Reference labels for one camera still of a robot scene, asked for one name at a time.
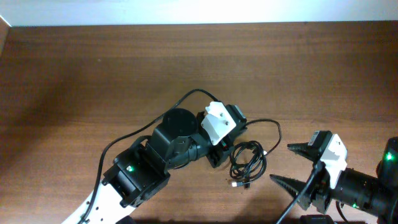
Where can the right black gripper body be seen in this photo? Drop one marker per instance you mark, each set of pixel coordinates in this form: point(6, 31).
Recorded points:
point(315, 185)

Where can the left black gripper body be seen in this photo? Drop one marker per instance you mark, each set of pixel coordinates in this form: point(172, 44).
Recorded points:
point(219, 149)

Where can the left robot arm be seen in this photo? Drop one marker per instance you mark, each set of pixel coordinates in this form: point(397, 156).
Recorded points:
point(142, 170)

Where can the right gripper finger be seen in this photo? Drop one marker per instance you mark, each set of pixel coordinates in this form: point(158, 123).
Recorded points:
point(304, 150)
point(294, 187)

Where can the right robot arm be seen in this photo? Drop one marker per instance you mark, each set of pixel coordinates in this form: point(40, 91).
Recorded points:
point(376, 196)

